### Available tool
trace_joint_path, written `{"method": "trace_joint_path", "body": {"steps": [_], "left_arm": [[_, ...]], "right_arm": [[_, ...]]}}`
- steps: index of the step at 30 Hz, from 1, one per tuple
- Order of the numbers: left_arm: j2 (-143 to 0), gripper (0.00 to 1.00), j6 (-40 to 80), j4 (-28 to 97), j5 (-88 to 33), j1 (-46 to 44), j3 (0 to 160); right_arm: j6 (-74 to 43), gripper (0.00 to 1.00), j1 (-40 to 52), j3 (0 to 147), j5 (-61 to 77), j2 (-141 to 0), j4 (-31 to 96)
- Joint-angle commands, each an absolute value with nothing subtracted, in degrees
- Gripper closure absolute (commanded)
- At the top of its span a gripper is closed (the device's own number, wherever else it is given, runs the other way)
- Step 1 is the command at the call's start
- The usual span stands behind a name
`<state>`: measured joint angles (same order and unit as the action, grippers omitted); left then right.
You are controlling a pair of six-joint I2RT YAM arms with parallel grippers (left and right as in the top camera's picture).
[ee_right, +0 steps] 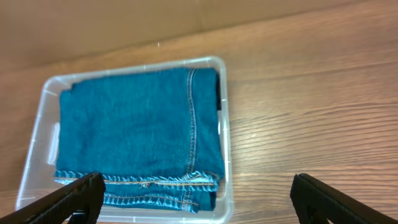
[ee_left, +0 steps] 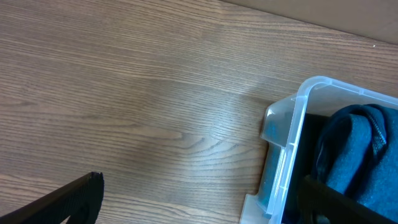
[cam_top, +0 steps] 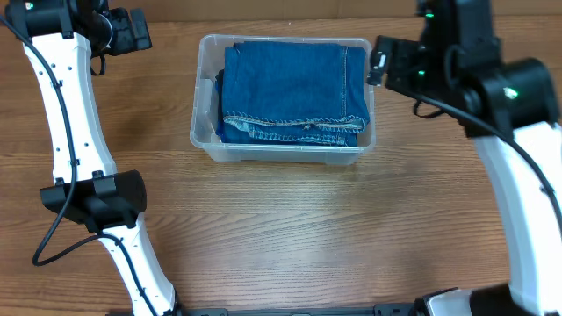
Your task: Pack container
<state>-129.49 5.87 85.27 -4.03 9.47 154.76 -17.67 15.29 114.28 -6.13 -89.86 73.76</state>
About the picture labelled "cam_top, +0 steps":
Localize blue denim jeans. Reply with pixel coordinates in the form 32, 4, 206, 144
215, 41, 370, 147

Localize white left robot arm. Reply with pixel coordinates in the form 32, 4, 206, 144
1, 0, 184, 315

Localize clear plastic storage bin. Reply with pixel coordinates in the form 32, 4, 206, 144
190, 34, 377, 165

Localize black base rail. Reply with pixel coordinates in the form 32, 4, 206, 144
180, 303, 417, 316

